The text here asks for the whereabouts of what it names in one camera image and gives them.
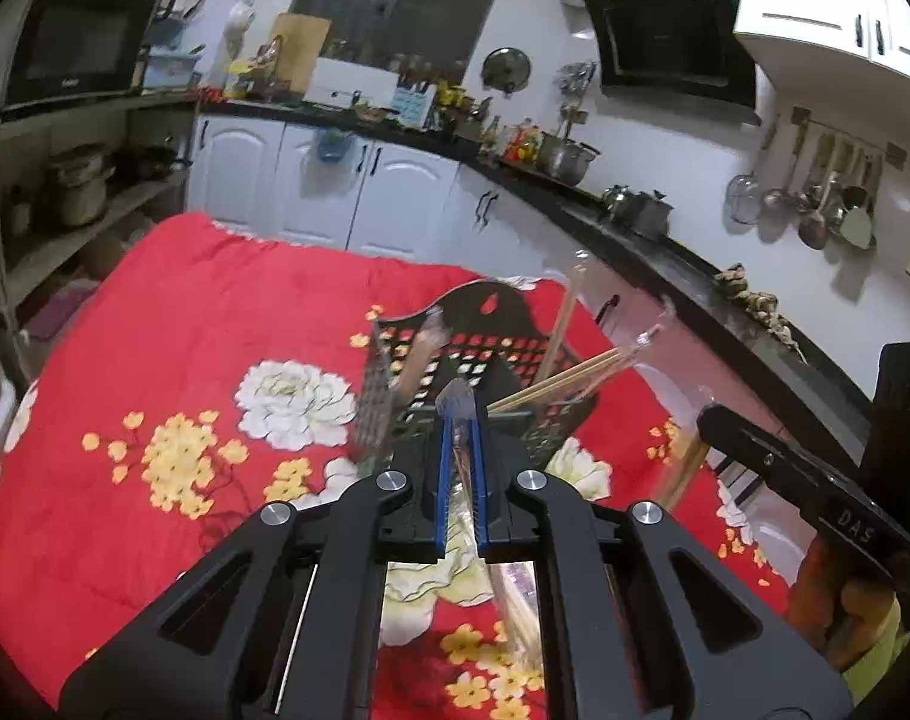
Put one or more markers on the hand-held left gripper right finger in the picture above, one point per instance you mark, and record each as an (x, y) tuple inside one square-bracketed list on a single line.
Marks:
[(483, 495)]

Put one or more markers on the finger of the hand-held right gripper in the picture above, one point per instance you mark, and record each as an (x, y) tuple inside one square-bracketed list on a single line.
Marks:
[(784, 472)]

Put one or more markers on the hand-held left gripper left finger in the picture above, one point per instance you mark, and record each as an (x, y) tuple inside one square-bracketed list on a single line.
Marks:
[(446, 495)]

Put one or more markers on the wooden chopstick pair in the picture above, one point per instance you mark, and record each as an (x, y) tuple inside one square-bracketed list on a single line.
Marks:
[(683, 472), (464, 457)]

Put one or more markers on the dark green utensil holder basket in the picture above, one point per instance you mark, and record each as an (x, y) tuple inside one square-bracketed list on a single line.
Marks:
[(515, 315)]

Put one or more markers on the set of wooden chopsticks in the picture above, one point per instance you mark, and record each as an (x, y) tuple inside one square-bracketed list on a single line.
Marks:
[(563, 322)]

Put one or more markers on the person's right hand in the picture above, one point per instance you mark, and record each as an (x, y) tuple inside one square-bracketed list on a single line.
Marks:
[(837, 600)]

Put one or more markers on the pile of brown lumpy roots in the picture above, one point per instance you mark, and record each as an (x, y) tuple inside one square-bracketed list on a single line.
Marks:
[(754, 304)]

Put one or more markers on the pale green spatula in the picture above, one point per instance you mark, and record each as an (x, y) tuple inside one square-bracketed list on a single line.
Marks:
[(859, 226)]

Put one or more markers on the steel slotted spoon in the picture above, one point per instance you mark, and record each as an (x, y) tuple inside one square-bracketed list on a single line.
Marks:
[(778, 200)]

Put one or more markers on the black kitchen countertop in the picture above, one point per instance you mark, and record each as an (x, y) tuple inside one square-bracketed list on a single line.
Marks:
[(650, 255)]

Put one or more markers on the steel pot with lid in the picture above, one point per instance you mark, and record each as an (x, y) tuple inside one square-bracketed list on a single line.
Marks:
[(653, 214)]

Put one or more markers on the small steel kettle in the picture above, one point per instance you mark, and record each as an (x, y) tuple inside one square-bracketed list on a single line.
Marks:
[(618, 201)]

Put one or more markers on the red floral blanket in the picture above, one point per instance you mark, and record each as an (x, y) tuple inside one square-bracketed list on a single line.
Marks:
[(162, 300)]

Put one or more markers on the large steel stock pot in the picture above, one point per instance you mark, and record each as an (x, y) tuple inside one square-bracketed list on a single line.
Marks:
[(567, 159)]

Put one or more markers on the blue hanging basket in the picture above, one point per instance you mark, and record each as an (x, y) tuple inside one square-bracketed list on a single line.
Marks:
[(332, 147)]

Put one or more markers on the cluster of condiment bottles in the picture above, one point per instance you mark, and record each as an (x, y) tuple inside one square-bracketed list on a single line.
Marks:
[(492, 127)]

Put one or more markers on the white lower kitchen cabinets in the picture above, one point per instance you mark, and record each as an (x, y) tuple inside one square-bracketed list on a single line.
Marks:
[(237, 172)]

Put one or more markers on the blue knife block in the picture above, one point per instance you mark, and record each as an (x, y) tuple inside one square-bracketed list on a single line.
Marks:
[(413, 103)]

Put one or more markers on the white upper cabinet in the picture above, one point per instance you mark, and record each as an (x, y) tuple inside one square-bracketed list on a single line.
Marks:
[(822, 0)]

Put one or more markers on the hanging steel pot lid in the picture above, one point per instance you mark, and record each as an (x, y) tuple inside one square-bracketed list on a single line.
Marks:
[(506, 69)]

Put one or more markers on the pink floor mat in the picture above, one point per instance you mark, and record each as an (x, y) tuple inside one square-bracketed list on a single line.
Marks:
[(61, 309)]

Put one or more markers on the dark frying pan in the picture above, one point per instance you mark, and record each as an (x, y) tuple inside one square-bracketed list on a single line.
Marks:
[(155, 163)]

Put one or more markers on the black range hood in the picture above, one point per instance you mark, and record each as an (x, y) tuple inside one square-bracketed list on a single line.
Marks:
[(665, 30)]

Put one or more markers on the metal shelf rack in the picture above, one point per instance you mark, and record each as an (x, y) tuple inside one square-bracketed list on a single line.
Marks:
[(65, 255)]

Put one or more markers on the stacked steel pots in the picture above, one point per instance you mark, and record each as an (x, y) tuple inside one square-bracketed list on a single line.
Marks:
[(83, 191)]

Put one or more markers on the wooden cutting board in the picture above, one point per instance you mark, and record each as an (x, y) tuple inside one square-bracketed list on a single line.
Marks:
[(299, 45)]

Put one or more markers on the pale blue plastic container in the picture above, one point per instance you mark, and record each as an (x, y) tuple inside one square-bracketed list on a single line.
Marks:
[(171, 69)]

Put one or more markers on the white hanging jug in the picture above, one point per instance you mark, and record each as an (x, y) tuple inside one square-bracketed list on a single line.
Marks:
[(241, 19)]

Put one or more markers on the black microwave oven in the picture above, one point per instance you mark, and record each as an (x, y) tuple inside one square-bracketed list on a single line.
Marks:
[(80, 45)]

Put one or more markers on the wall utensil rail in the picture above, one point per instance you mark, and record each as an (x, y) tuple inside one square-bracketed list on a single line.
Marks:
[(844, 136)]

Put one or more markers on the wall-mounted utensil rack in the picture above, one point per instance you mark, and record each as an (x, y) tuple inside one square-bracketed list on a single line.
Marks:
[(575, 90)]

